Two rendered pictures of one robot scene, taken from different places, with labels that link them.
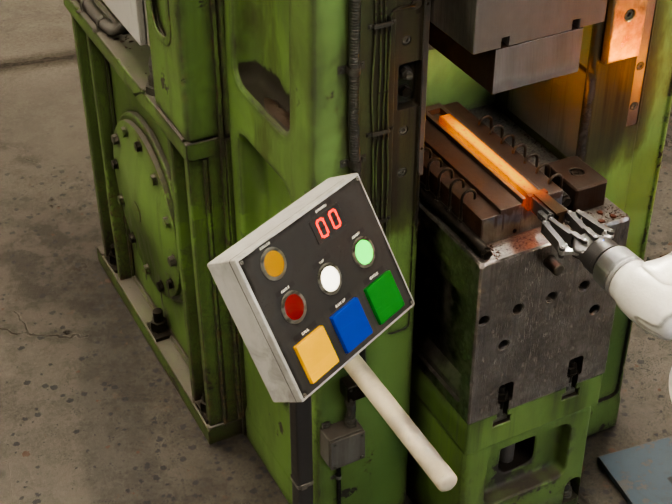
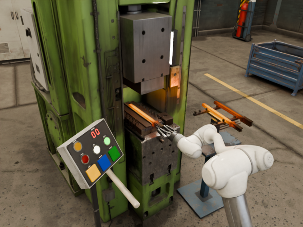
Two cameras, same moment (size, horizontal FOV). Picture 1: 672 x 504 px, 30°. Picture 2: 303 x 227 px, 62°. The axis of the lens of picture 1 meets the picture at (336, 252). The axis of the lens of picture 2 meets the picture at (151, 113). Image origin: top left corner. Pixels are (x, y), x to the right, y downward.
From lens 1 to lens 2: 0.68 m
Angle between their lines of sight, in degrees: 10
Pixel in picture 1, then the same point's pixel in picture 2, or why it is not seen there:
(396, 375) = (122, 174)
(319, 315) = (94, 161)
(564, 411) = (167, 179)
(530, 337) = (157, 161)
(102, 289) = (47, 157)
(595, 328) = (173, 156)
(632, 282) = (183, 143)
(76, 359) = (39, 177)
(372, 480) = (118, 203)
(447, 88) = (130, 97)
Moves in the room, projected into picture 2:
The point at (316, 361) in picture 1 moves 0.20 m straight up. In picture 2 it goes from (93, 175) to (89, 147)
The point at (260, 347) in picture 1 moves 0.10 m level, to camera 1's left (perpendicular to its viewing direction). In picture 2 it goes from (75, 172) to (56, 174)
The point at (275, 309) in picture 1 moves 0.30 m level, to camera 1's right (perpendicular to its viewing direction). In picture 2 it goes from (79, 160) to (133, 155)
